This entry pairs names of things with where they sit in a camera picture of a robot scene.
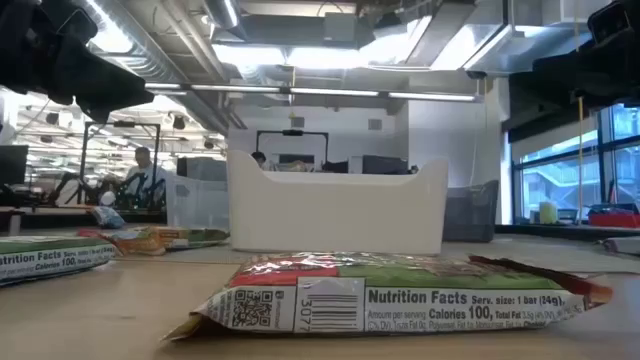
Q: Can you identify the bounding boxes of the black aluminium table frame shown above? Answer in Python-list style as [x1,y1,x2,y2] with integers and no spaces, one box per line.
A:
[492,223,640,242]

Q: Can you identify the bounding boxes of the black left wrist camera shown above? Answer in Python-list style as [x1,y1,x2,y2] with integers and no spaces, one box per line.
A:
[58,5,100,46]

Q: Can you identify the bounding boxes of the person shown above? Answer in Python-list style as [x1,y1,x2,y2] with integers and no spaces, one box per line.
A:
[249,150,278,173]
[121,146,169,209]

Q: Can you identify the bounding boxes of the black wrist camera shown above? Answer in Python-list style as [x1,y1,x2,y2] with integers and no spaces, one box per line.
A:
[58,5,100,46]
[587,0,640,47]

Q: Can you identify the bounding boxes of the silver rectangular air duct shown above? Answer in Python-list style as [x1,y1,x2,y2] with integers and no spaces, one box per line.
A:
[404,0,617,77]

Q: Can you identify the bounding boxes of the yellow green bottle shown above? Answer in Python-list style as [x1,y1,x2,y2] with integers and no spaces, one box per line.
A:
[538,201,560,226]

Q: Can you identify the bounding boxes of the red box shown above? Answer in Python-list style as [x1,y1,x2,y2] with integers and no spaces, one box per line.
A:
[588,212,640,230]

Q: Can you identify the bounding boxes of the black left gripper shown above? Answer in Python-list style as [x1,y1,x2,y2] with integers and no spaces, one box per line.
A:
[0,0,154,124]

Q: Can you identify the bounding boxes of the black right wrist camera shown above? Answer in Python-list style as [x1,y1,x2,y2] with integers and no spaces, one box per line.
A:
[587,0,640,47]

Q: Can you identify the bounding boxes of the black computer monitor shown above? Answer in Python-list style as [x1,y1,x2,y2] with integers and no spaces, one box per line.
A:
[360,154,409,176]
[0,144,30,187]

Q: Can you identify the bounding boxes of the blue granola bar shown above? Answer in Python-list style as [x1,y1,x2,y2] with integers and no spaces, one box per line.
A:
[91,204,127,231]

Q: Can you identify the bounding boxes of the silver spiral air duct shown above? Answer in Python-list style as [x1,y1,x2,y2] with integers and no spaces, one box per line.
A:
[82,0,242,134]

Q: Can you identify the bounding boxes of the dark grey plastic bin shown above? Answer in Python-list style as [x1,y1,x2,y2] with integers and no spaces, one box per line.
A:
[442,179,501,244]

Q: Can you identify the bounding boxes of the white plastic bin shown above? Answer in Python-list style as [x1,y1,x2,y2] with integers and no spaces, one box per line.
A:
[226,149,450,256]

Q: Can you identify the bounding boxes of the black background robot arms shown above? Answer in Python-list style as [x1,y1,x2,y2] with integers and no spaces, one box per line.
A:
[47,172,167,212]

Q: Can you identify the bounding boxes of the orange green granola bar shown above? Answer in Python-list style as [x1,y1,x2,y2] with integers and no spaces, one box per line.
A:
[77,225,232,258]

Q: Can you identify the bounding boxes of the long ceiling light strip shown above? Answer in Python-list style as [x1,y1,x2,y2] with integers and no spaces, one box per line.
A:
[144,82,479,104]

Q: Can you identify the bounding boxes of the clear plastic bin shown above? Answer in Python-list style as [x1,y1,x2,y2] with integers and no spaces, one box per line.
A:
[166,172,232,229]

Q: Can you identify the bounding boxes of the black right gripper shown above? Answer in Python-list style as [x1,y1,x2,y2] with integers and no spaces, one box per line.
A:
[509,38,640,109]

